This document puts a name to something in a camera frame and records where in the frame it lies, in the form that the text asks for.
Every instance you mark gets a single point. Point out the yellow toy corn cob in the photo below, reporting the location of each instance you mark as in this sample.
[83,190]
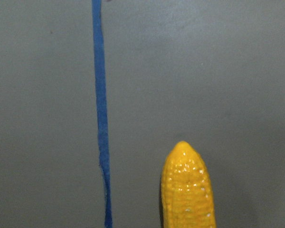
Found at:
[186,191]

